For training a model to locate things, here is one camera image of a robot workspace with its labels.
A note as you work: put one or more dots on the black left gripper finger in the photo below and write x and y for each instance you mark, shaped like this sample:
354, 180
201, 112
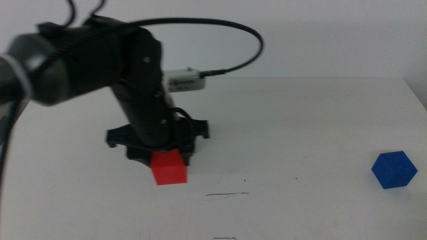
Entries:
141, 157
188, 157

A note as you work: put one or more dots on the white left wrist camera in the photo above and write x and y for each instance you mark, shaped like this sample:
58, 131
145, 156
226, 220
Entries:
183, 80

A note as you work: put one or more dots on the blue cube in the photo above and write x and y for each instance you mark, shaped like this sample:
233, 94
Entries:
394, 170

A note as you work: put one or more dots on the red cube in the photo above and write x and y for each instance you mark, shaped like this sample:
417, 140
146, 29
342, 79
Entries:
168, 170

